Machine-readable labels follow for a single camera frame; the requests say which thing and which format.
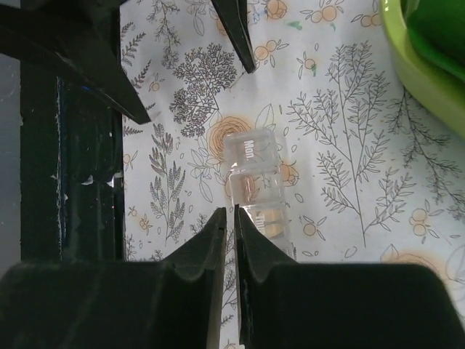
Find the clear weekly pill organizer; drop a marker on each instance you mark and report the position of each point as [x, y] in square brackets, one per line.
[256, 184]

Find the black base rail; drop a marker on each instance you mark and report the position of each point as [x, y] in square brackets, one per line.
[72, 198]

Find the green plastic tray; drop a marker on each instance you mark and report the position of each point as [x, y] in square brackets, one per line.
[438, 91]

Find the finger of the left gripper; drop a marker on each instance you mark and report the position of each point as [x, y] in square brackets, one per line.
[62, 37]
[233, 15]

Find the bok choy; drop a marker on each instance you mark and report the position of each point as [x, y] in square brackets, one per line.
[436, 31]

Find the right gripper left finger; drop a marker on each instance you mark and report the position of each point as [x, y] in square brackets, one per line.
[173, 303]

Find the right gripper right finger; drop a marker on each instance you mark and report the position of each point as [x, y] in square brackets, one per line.
[286, 304]

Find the floral patterned table mat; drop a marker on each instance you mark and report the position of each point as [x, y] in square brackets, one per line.
[370, 175]

